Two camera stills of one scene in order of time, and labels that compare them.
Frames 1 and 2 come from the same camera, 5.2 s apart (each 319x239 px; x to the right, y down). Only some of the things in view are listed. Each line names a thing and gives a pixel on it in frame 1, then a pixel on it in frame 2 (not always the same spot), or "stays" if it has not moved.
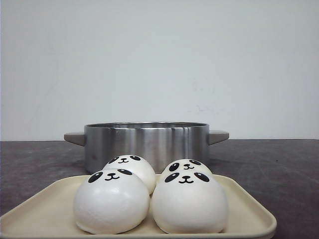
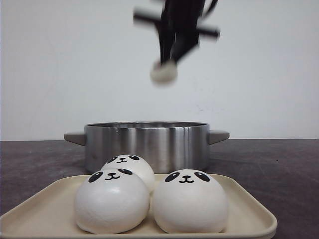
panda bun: (136, 164) stays
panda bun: (186, 165) → (166, 73)
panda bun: (190, 202) stays
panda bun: (110, 200) stays
